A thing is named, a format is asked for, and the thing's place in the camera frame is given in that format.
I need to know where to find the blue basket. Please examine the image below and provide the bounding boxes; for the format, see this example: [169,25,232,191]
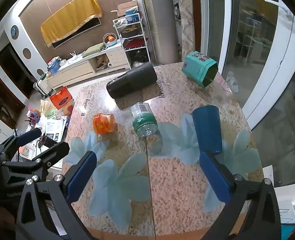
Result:
[47,60,62,75]

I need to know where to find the pile of papers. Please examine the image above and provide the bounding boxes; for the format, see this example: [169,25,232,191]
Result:
[18,115,70,167]

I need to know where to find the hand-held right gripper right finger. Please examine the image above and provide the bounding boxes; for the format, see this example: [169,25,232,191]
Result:
[199,151,282,240]

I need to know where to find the white shelf rack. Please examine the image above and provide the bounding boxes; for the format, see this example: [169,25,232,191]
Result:
[113,19,150,68]

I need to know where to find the orange tissue box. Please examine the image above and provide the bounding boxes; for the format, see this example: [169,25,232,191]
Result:
[49,86,75,116]

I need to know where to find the green cushion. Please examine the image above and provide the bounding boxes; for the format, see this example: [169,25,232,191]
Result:
[83,43,105,56]

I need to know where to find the black ribbed cup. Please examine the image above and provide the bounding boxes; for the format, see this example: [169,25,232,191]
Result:
[106,62,159,100]

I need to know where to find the orange translucent cup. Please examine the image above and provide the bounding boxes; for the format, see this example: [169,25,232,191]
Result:
[93,113,117,134]

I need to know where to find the white suitcase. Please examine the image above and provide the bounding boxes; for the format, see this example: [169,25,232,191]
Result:
[33,75,53,97]

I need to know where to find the dark blue cup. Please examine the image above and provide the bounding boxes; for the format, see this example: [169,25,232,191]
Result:
[192,105,223,155]

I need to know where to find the bowl of oranges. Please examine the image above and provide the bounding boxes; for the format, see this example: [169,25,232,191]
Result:
[103,33,117,47]

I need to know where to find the yellow cloth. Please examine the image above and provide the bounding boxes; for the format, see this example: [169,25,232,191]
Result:
[41,0,103,47]

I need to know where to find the blue printed box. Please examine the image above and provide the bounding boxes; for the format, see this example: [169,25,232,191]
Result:
[125,6,141,23]

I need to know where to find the teal hexagonal cup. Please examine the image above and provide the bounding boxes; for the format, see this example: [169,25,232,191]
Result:
[182,51,218,89]

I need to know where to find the white slippers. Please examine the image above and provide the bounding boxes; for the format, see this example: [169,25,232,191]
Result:
[225,71,238,93]

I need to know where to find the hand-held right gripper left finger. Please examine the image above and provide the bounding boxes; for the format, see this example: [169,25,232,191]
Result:
[15,151,98,240]

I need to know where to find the white paper box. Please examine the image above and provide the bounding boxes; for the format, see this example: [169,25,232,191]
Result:
[262,165,295,224]

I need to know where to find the light wooden cabinet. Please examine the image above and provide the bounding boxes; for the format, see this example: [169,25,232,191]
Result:
[47,40,131,90]

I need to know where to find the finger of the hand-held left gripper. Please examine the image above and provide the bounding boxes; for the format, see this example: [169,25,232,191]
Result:
[0,127,42,157]
[2,142,70,181]

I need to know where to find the cardboard box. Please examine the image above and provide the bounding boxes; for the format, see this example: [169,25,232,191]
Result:
[110,0,139,17]

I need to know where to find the clear cup with green band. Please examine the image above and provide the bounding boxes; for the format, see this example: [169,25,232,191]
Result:
[130,102,158,137]

